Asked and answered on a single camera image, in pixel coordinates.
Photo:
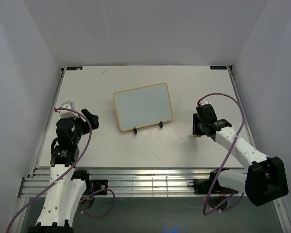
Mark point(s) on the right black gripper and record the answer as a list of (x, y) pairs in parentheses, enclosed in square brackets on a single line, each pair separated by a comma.
[(195, 130)]

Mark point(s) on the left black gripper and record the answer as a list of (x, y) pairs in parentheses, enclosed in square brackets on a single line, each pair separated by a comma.
[(92, 118)]

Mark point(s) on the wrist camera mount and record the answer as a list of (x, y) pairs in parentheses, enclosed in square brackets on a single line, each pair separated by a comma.
[(66, 110), (202, 102)]

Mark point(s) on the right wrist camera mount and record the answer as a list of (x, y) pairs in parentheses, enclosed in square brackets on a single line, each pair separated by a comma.
[(202, 102)]

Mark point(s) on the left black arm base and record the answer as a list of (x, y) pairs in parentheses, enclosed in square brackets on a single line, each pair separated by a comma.
[(92, 185)]

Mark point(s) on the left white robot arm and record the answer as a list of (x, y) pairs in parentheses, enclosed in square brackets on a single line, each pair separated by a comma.
[(67, 185)]

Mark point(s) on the dark corner label sticker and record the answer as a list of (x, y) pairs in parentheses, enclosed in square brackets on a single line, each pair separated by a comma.
[(218, 67)]

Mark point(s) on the yellow framed whiteboard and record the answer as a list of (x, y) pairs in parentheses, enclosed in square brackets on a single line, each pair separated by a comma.
[(143, 107)]

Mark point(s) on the left dark corner label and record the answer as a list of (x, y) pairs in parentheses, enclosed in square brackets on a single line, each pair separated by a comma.
[(74, 68)]

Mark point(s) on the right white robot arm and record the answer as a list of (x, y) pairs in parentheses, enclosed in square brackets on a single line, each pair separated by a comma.
[(264, 179)]

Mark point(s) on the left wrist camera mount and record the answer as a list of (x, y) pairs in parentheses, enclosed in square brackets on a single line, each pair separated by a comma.
[(66, 110)]

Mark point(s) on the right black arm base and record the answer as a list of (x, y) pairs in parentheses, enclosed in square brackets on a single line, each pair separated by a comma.
[(202, 186)]

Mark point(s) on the black metal whiteboard stand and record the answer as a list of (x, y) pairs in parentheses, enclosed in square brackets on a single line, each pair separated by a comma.
[(148, 127)]

